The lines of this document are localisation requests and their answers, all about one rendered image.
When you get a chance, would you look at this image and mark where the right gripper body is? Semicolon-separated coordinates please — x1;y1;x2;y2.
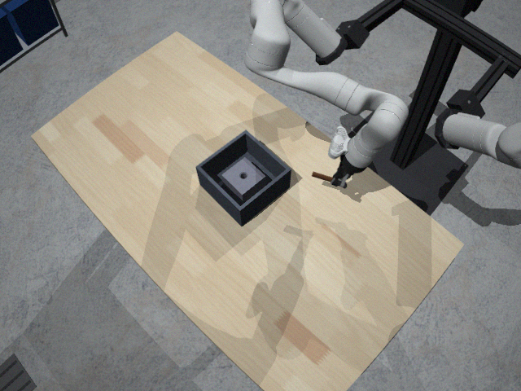
340;155;368;178

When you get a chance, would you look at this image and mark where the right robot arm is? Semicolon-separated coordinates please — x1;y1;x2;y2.
244;0;409;168

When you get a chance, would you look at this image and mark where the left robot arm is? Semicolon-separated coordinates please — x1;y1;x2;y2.
443;112;521;169

